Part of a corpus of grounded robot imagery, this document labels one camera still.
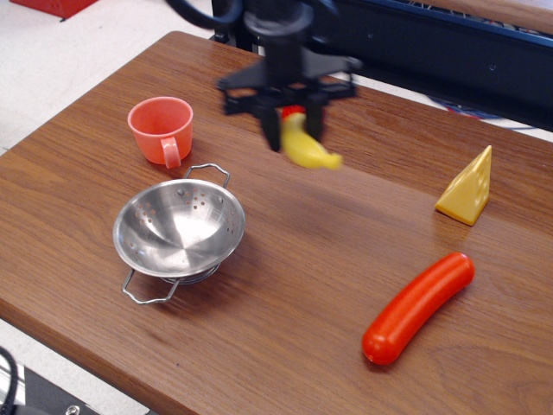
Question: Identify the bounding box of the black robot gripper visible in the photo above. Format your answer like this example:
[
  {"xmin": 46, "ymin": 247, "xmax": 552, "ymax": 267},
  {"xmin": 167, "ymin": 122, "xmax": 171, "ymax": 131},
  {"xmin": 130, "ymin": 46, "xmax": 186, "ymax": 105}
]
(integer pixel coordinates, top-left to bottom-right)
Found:
[{"xmin": 217, "ymin": 8, "xmax": 362, "ymax": 152}]

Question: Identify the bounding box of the yellow plastic toy banana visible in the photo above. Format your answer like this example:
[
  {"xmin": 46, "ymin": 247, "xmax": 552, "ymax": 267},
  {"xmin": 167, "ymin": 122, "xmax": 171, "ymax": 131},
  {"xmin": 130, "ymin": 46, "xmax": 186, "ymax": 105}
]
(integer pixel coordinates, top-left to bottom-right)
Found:
[{"xmin": 281, "ymin": 112, "xmax": 343, "ymax": 170}]

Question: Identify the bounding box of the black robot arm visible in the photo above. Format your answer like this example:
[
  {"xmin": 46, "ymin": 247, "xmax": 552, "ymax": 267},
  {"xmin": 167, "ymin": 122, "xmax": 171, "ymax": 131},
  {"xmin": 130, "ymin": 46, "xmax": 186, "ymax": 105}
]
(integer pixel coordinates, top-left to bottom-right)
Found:
[{"xmin": 217, "ymin": 1, "xmax": 362, "ymax": 151}]

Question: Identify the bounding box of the red plastic toy strawberry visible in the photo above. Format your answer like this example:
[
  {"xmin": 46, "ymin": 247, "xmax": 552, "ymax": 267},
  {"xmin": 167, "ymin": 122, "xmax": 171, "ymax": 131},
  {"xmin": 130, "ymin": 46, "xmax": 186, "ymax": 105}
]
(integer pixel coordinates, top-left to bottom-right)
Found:
[{"xmin": 281, "ymin": 105, "xmax": 305, "ymax": 120}]

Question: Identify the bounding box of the pink plastic cup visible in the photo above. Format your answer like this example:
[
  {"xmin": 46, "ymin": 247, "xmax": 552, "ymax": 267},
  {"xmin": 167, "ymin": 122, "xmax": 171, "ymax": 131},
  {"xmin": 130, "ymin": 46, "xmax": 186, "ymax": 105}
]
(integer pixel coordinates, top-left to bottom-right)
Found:
[{"xmin": 127, "ymin": 96, "xmax": 194, "ymax": 169}]

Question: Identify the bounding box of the yellow plastic cheese wedge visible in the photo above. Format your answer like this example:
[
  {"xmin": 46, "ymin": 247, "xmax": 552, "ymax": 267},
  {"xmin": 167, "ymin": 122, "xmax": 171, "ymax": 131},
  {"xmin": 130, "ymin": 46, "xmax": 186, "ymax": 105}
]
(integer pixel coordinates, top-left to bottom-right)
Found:
[{"xmin": 435, "ymin": 145, "xmax": 493, "ymax": 226}]

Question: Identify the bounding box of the red plastic toy sausage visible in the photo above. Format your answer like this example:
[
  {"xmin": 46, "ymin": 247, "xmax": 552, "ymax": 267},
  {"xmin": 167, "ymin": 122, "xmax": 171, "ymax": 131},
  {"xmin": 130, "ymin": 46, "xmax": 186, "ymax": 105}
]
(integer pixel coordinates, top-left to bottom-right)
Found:
[{"xmin": 361, "ymin": 252, "xmax": 475, "ymax": 365}]

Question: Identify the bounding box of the wooden board top right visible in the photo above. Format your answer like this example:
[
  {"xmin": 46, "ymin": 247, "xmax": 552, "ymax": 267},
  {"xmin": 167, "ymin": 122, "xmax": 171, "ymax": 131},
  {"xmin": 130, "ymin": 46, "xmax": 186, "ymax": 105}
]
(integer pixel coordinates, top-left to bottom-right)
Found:
[{"xmin": 423, "ymin": 0, "xmax": 552, "ymax": 35}]

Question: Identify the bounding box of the red box on floor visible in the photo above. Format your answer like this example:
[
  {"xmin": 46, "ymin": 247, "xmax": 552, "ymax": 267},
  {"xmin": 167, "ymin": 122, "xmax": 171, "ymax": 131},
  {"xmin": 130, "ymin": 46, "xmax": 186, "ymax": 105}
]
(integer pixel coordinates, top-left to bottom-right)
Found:
[{"xmin": 10, "ymin": 0, "xmax": 97, "ymax": 19}]

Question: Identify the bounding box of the black braided cable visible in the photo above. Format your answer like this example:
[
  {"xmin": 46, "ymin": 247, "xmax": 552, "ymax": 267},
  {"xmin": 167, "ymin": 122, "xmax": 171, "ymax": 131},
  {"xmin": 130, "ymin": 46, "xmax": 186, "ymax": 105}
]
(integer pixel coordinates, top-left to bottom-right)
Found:
[{"xmin": 166, "ymin": 0, "xmax": 245, "ymax": 31}]

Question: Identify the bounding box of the steel colander with wire handles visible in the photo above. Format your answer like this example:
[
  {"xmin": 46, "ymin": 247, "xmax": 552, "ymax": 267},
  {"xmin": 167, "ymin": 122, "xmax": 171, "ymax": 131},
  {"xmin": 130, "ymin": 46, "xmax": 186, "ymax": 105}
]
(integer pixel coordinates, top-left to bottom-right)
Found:
[{"xmin": 112, "ymin": 164, "xmax": 245, "ymax": 305}]

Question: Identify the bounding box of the grey metal bracket with screw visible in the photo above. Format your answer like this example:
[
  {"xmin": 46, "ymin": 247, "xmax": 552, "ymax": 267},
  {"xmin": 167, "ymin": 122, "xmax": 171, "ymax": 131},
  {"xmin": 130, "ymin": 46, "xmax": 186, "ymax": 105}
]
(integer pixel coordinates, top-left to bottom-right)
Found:
[{"xmin": 23, "ymin": 367, "xmax": 155, "ymax": 414}]

